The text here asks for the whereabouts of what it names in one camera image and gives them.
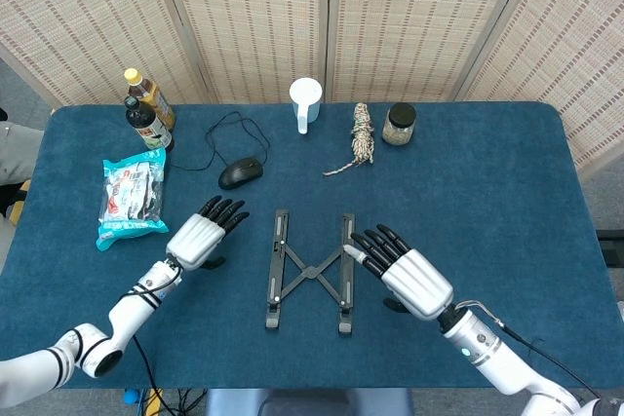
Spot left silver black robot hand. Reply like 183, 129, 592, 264
165, 195, 251, 272

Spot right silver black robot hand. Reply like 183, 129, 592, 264
343, 223, 454, 322

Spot black folding laptop stand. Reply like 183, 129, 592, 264
264, 208, 357, 337

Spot woven folding screen panel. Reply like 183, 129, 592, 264
153, 0, 333, 105
329, 0, 537, 103
455, 0, 624, 181
0, 0, 218, 108

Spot black computer mouse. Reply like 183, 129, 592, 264
217, 156, 265, 191

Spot teal snack bag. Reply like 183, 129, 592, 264
96, 146, 171, 251

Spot blue table mat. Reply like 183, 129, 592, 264
0, 101, 616, 391

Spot black cap dark bottle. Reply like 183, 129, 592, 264
123, 95, 176, 152

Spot yellow cap tea bottle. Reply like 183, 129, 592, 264
123, 67, 177, 132

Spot black lid glass jar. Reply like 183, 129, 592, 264
380, 102, 418, 147

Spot grey robot torso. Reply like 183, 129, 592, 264
204, 388, 415, 416

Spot white and blue mug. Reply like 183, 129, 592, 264
289, 77, 325, 135

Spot black and yellow item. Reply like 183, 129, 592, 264
0, 179, 31, 228

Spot person in grey trousers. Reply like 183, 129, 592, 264
0, 107, 45, 184

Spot black mouse cable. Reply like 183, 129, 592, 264
165, 111, 272, 172

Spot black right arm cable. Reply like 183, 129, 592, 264
455, 299, 602, 400

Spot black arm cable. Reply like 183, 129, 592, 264
119, 262, 184, 416
455, 299, 602, 400

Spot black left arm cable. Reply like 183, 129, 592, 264
119, 262, 184, 416

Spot speckled rope bundle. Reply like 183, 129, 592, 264
322, 102, 376, 177

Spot black floor cables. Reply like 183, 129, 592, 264
163, 388, 210, 416

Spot black metal frame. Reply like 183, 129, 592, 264
597, 229, 624, 266

